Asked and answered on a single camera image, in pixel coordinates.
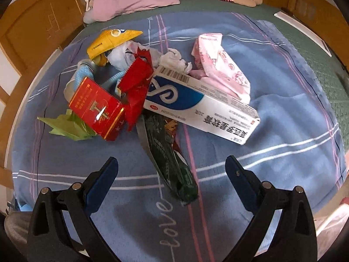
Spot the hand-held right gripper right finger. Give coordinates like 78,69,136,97
224,155,321,262

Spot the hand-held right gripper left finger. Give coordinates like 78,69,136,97
27,157,120,262

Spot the green paper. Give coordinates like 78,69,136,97
37,109,97,141

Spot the dark green snack wrapper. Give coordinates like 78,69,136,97
136,113,199,205

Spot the red cigarette box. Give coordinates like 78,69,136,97
68,77,126,141

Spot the white and blue ointment box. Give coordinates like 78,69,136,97
143,65,261,145

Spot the red foil wrapper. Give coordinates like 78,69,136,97
117,46,154,131

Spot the blue face mask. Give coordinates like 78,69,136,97
63,59,128,100

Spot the pink tissue packet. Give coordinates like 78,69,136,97
189,33,251,104

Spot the white plastic bag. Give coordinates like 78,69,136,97
107,41,161,70

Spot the white tissue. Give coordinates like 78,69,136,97
159,48,193,74

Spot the yellow snack packet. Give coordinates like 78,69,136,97
87,29,144,67

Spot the blue plaid blanket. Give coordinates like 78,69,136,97
11,11,348,262

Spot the white flat board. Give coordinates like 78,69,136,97
273,11,332,58

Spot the wooden bed frame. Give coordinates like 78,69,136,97
0,0,349,189

